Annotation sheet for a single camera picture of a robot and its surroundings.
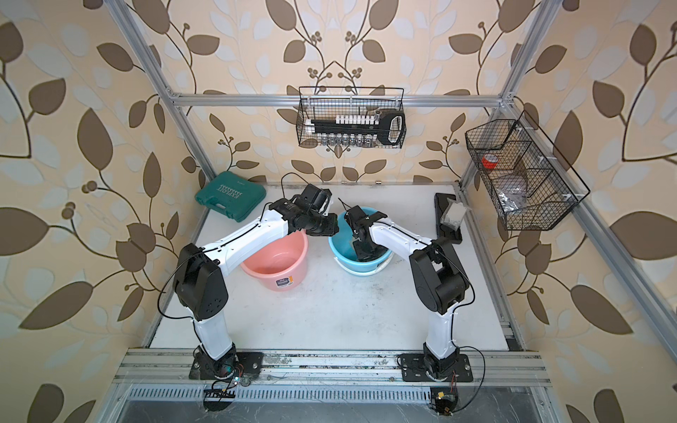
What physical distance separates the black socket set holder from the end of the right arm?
254mm

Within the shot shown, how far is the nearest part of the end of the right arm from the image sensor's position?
69cm

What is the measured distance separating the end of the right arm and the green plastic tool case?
52cm

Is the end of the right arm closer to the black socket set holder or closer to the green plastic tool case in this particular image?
the black socket set holder

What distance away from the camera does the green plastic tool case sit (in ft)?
3.61

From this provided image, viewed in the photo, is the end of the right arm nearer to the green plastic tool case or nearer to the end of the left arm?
the end of the left arm

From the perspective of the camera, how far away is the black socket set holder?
32.4 inches

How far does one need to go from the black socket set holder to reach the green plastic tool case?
447 mm
